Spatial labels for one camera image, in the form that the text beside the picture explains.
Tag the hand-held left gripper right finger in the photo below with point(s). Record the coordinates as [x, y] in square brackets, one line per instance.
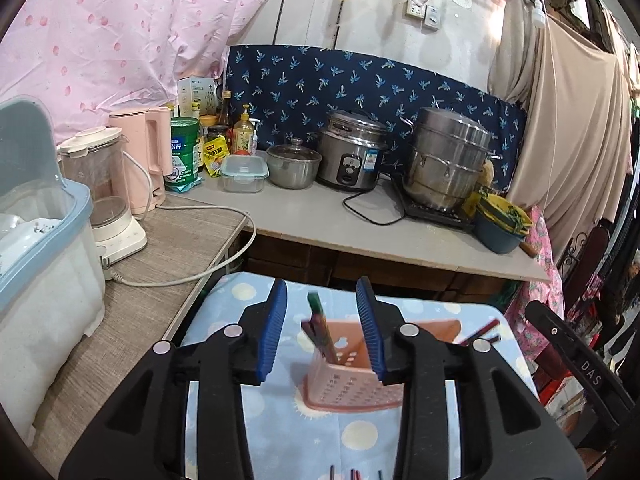
[370, 330]

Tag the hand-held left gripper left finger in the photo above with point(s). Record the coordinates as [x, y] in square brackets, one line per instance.
[272, 335]

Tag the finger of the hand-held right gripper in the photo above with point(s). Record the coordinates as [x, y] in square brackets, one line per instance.
[547, 325]

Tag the pink perforated utensil holder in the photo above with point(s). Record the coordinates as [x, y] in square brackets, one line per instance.
[345, 385]

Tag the maroon straight chopstick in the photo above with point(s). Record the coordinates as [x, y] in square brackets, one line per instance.
[481, 330]

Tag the pink floral cloth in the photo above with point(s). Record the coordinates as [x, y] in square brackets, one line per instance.
[545, 280]

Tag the dark metal chair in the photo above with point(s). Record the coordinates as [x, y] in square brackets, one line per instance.
[587, 260]

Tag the stack of blue yellow bowls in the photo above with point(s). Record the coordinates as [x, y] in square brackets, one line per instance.
[500, 225]

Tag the light blue dotted tablecloth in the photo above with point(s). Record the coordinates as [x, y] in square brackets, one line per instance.
[310, 440]

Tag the grey counter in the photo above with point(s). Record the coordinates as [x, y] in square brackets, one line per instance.
[310, 215]

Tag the black induction cooker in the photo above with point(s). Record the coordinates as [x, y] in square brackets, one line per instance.
[430, 215]

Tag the wood grain side table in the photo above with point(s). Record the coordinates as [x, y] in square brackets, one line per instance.
[165, 245]

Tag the clear food container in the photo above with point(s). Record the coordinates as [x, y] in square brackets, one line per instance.
[242, 174]

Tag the steel pot with glass lid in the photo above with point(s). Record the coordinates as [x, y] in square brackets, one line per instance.
[294, 167]

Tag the steel rice cooker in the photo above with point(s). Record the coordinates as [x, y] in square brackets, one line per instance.
[350, 155]

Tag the yellow snack packet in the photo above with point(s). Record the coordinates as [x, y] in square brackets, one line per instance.
[217, 157]

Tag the steel steamer pot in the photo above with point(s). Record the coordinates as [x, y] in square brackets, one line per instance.
[445, 160]

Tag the green tin can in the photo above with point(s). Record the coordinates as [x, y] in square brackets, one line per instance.
[184, 155]

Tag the beige hanging cloth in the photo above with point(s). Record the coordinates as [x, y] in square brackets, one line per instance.
[565, 125]

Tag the yellow soap pump bottle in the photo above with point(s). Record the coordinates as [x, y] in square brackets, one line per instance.
[244, 135]

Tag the glass jar with dark lid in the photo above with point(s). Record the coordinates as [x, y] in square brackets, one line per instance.
[218, 134]

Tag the white glass blender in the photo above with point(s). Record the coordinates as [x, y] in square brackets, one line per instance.
[107, 195]

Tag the pink electric kettle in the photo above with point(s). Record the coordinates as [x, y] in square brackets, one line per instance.
[145, 160]

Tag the dark sauce bottle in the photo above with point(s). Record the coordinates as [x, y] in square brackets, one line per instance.
[226, 110]

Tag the blue white dish storage box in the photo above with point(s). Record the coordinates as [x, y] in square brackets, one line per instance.
[45, 270]

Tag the white carton box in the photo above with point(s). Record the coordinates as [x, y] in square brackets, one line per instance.
[197, 97]

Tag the navy printed cloth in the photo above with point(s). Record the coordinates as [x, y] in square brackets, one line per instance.
[350, 80]

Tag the white light bulb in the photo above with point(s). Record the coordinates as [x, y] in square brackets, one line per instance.
[539, 12]

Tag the pink spotted cloth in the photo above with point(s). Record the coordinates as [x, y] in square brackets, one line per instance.
[125, 35]

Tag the white wall socket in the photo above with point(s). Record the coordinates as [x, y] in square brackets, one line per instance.
[422, 14]

